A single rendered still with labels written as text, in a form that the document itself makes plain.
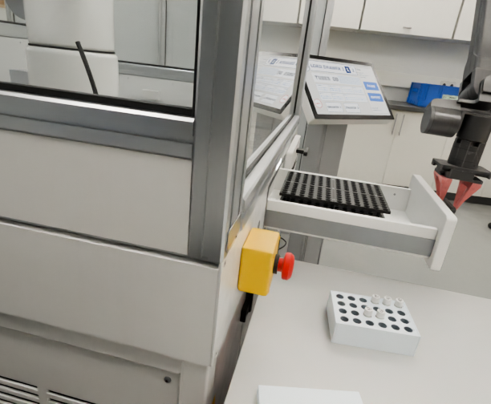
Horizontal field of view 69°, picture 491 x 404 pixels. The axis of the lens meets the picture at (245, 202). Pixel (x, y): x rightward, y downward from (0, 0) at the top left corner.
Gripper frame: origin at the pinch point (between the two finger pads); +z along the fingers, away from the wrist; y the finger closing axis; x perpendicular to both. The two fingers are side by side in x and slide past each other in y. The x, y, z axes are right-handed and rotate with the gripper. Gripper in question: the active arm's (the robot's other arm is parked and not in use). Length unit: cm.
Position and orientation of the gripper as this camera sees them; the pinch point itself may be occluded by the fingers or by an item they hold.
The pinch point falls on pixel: (447, 204)
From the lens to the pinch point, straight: 90.8
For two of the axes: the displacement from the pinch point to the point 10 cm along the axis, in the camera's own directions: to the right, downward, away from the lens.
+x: -2.2, 3.2, -9.2
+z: -1.4, 9.2, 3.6
